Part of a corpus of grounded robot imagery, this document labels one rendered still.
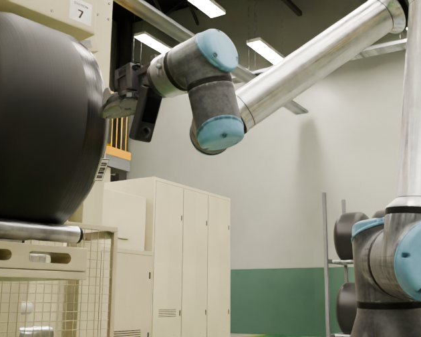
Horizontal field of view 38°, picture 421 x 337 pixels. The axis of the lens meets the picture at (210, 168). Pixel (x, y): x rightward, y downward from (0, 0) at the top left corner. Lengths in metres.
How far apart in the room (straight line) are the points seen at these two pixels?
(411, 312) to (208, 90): 0.61
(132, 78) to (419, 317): 0.77
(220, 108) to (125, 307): 5.43
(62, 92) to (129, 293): 5.16
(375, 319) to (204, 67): 0.62
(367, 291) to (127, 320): 5.28
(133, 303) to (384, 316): 5.37
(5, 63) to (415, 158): 0.90
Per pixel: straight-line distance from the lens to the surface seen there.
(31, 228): 1.51
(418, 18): 1.30
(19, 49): 1.48
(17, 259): 1.46
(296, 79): 1.32
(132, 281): 6.55
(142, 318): 6.69
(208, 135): 1.12
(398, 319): 1.32
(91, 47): 2.34
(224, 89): 1.14
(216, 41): 1.16
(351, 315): 6.74
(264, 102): 1.29
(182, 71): 1.18
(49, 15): 2.10
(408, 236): 1.13
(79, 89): 1.49
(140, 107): 1.26
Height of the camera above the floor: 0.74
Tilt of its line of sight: 12 degrees up
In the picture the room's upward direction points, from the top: 1 degrees clockwise
